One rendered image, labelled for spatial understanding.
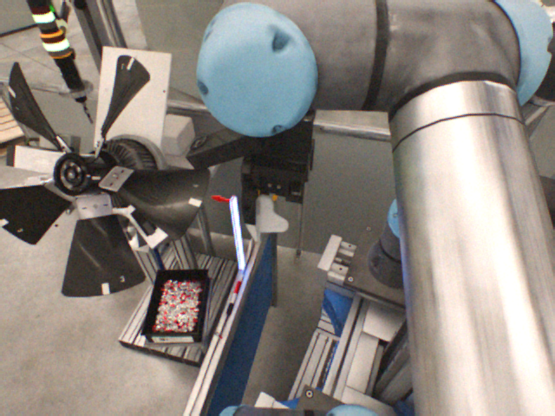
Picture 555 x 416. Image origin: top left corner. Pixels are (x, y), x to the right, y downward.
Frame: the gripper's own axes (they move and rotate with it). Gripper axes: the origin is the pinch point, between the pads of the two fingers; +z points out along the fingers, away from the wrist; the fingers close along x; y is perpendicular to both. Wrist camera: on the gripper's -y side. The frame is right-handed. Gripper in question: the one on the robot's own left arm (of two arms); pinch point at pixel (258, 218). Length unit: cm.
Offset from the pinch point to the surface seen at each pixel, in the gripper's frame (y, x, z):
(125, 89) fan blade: -48, 38, 4
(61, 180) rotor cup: -64, 19, 23
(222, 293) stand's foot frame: -43, 53, 136
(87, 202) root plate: -58, 19, 30
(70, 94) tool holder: -49, 22, -3
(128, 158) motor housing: -54, 36, 27
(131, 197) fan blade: -43, 20, 25
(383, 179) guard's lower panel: 31, 95, 69
